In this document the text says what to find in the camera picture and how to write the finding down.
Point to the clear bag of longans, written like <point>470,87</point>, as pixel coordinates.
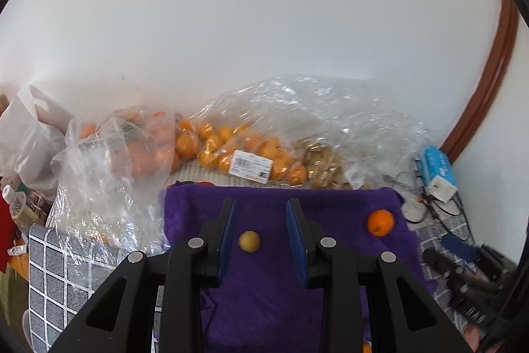
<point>322,167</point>

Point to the white plastic bag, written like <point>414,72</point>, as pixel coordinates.
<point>33,146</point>

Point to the blue and white box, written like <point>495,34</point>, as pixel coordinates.
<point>438,171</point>

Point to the white power adapter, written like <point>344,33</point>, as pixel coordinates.
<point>413,211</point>

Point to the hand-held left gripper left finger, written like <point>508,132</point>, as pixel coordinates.
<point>228,241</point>

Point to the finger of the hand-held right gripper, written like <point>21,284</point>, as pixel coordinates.
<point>458,246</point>
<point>442,264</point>

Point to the clear water bottle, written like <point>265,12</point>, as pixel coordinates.
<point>15,208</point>

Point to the grey checked cloth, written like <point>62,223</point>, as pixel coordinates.
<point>49,287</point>

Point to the crumpled clear bag of oranges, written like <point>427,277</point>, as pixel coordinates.
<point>136,158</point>

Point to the brown wooden door frame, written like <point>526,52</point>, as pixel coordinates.
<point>492,80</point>

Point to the small tan longan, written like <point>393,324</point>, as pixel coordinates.
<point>249,241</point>

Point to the purple towel lined tray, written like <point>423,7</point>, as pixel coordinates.
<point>268,295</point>

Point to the labelled clear bag of oranges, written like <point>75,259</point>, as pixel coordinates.
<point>219,154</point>

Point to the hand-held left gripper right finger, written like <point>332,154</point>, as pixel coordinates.
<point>295,241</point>

